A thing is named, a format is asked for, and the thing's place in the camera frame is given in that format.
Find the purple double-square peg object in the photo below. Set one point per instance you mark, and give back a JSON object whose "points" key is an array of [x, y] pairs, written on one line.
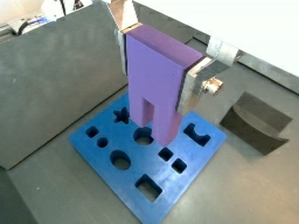
{"points": [[157, 61]]}

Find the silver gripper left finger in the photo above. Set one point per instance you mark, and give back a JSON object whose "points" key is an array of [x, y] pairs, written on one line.
{"points": [[123, 13]]}

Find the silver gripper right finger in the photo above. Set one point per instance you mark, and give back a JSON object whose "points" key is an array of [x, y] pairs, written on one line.
{"points": [[200, 77]]}

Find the blue shape-sorting board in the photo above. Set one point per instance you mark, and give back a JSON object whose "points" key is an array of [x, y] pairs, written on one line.
{"points": [[147, 174]]}

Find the dark grey curved block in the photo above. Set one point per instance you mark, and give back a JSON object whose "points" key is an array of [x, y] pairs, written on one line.
{"points": [[256, 123]]}

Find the grey vertical panel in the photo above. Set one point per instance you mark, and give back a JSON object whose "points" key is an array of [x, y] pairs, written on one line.
{"points": [[58, 70]]}

